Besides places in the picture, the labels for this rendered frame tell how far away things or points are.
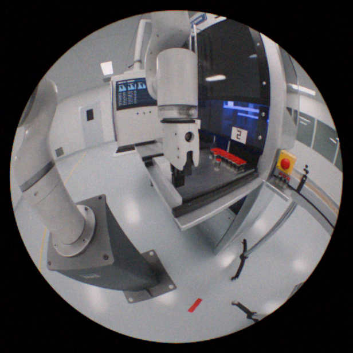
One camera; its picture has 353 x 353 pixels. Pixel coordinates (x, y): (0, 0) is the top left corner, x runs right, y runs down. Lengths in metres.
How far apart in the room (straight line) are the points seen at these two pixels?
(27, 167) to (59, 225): 0.14
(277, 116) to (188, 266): 1.18
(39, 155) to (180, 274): 1.12
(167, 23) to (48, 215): 0.45
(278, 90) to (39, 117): 0.69
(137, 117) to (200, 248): 1.40
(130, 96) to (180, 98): 0.95
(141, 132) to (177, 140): 0.94
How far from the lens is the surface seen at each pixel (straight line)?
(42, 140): 0.27
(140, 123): 1.13
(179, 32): 0.29
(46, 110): 0.32
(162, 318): 1.15
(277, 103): 0.49
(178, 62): 0.23
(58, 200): 0.28
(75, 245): 0.34
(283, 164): 0.44
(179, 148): 0.21
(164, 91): 0.22
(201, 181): 0.38
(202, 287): 1.11
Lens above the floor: 1.09
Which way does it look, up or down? 33 degrees down
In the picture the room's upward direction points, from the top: straight up
